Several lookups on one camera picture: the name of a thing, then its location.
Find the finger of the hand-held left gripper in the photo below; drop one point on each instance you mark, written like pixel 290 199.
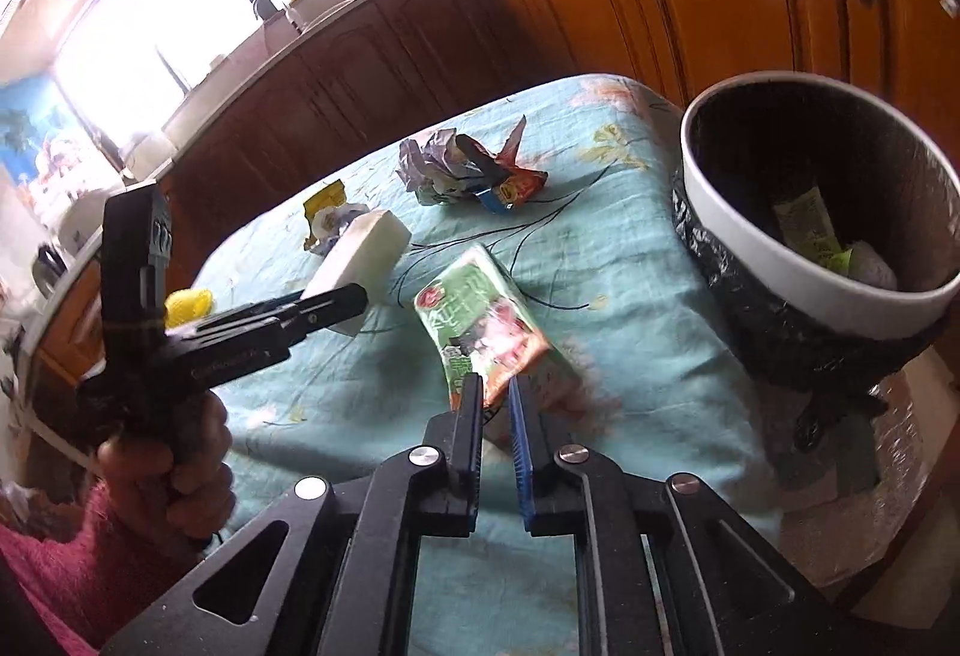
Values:
pixel 330 305

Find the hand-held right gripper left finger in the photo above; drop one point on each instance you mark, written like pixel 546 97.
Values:
pixel 471 431

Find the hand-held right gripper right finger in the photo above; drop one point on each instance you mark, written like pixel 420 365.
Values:
pixel 521 446

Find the white rectangular block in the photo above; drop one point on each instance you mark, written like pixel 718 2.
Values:
pixel 360 251

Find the green drink carton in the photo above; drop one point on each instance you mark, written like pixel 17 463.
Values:
pixel 480 311

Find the white-rimmed bin with black bag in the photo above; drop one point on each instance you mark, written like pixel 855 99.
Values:
pixel 787 296

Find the person's left hand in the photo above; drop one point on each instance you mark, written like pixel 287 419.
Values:
pixel 202 487

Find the yellow foam fruit net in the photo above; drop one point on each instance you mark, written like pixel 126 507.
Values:
pixel 187 305

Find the torn yellow green carton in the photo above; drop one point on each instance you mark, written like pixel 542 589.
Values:
pixel 322 214

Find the white rice cooker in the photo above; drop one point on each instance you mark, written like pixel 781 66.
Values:
pixel 82 217

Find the white round appliance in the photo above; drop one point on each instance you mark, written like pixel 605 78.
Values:
pixel 146 150

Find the crumpled silver wrapper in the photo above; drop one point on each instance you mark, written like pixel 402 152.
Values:
pixel 431 169

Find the teal floral tablecloth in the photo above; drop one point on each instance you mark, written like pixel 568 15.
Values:
pixel 622 296

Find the red blue snack wrapper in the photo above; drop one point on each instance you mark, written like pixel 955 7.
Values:
pixel 517 184

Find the kitchen faucet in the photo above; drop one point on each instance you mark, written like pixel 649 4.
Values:
pixel 264 5

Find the blue wall poster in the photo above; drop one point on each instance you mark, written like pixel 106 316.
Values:
pixel 37 131

